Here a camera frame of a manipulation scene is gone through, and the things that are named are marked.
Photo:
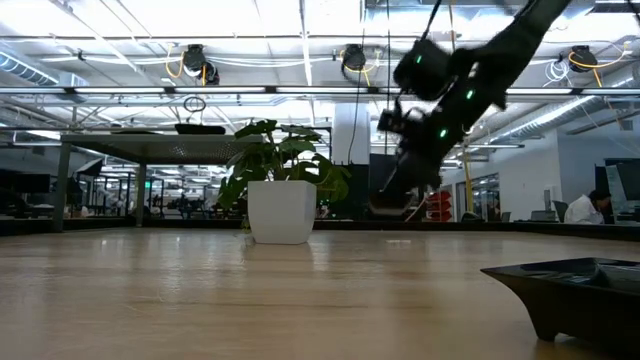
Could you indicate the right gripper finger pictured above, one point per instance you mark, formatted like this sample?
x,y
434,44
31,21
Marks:
x,y
394,186
424,186

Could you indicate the small dark round bowl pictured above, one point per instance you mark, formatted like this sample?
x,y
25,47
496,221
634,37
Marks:
x,y
392,207

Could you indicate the green plant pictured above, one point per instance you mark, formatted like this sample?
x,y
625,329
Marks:
x,y
282,215

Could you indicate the black flared footed plate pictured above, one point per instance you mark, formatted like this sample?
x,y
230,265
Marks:
x,y
575,310

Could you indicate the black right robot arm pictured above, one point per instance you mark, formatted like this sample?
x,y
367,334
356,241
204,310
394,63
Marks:
x,y
515,45

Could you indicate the black display screen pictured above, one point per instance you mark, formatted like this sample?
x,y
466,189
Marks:
x,y
376,172

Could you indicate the red storage bins stack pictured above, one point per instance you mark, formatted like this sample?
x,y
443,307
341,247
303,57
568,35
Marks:
x,y
441,206

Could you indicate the grey laptop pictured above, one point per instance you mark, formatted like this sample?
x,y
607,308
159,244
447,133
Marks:
x,y
542,216

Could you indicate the grey office chair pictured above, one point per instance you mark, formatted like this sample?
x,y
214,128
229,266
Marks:
x,y
561,210

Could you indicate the person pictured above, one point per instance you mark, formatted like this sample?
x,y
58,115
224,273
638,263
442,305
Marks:
x,y
582,212

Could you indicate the long ceiling light bar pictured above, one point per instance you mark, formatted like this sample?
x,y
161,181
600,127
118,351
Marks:
x,y
225,90

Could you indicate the dark computer monitor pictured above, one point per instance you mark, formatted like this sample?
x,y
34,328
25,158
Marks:
x,y
627,182

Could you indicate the dark desk monitor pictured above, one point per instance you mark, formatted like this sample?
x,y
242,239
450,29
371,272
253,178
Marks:
x,y
30,184

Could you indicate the silver ceiling air duct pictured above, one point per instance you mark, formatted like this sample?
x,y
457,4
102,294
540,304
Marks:
x,y
550,116

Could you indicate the black table edge frame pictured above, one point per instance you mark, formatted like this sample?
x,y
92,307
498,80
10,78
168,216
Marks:
x,y
75,226

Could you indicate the ribbed ceiling air duct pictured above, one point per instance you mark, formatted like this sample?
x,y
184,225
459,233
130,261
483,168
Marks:
x,y
25,70

